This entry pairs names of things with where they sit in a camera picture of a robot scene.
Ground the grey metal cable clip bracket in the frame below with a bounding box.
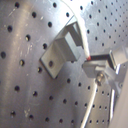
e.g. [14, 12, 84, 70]
[40, 17, 82, 79]

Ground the white cable with red tip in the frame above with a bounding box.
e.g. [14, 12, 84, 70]
[61, 0, 98, 128]

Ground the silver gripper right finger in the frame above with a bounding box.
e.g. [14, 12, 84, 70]
[91, 46, 128, 69]

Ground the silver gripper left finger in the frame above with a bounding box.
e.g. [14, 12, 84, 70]
[82, 61, 127, 95]

